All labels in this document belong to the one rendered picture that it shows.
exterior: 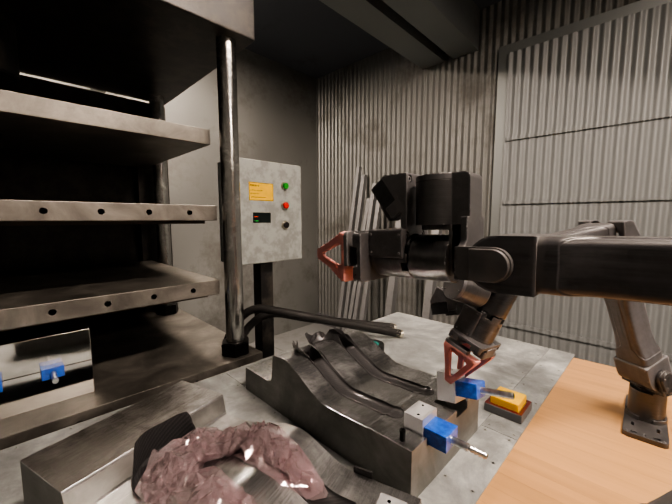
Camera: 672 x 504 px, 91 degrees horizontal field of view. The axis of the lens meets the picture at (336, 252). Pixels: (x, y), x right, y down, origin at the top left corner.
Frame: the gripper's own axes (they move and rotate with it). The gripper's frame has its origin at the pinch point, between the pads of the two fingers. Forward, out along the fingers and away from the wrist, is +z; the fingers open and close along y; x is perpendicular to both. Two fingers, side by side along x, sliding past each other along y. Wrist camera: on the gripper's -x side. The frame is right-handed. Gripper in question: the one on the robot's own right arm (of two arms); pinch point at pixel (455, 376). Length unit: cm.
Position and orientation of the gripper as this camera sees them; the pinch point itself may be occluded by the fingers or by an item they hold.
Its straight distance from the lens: 72.9
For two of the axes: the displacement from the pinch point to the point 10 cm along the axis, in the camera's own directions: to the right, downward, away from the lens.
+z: -3.6, 9.1, 2.1
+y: -6.9, -1.1, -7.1
